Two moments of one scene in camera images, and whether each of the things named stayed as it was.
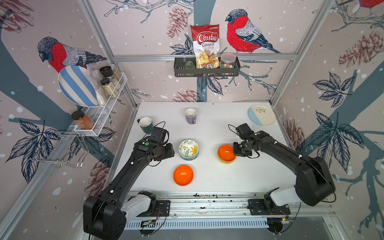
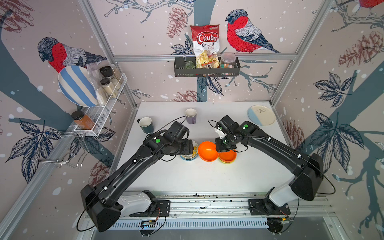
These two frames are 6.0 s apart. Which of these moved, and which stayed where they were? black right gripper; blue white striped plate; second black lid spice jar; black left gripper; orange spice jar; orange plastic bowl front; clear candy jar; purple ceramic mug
Moved: black right gripper; black left gripper; orange plastic bowl front
Stayed: purple ceramic mug; clear candy jar; blue white striped plate; second black lid spice jar; orange spice jar
